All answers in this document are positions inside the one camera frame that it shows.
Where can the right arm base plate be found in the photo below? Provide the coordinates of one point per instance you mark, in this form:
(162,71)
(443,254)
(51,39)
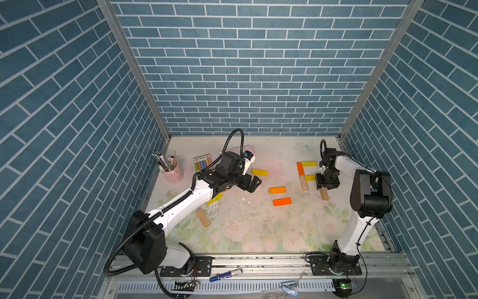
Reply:
(325,265)

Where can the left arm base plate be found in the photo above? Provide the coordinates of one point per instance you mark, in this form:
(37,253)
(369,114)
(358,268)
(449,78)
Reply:
(198,266)

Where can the wooden block low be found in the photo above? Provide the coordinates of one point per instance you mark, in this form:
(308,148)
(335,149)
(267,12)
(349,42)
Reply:
(324,194)

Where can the colourful marker box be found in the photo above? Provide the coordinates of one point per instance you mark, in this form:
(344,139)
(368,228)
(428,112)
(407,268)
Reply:
(201,162)

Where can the orange block low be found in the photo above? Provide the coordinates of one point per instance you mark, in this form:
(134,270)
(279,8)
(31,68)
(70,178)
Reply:
(282,202)

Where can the wooden block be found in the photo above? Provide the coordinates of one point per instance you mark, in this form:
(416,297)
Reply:
(203,218)
(303,183)

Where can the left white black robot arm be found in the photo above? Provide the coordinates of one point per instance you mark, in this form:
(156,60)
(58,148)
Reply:
(146,232)

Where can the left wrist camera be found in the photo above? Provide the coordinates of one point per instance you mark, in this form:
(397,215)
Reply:
(235,163)

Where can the pink pen cup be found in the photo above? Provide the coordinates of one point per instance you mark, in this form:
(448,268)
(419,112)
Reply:
(174,176)

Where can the clear plastic bag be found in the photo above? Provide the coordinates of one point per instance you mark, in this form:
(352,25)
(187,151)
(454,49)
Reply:
(287,290)

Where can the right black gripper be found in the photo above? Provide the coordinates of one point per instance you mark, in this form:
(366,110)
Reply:
(333,184)

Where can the yellow block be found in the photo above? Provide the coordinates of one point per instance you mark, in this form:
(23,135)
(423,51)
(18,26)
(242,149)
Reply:
(310,163)
(260,172)
(310,177)
(215,199)

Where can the pens in cup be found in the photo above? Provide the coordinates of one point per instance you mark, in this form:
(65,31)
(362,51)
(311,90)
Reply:
(163,161)

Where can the pink pencil case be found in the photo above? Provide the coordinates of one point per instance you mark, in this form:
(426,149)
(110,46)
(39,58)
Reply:
(248,148)

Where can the green lit circuit board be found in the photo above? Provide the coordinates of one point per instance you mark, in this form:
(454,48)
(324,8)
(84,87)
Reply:
(343,288)

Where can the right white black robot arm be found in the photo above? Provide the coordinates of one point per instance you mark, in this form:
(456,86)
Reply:
(370,197)

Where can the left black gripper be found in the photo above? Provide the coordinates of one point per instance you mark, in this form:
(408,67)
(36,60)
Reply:
(252,186)

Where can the aluminium front rail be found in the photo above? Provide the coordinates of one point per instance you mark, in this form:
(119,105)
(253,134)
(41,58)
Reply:
(268,271)

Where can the blue screwdriver on rail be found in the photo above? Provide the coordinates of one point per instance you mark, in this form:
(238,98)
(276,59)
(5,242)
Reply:
(226,275)

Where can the light orange block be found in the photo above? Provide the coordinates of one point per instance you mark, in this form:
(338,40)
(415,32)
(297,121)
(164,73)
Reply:
(277,190)

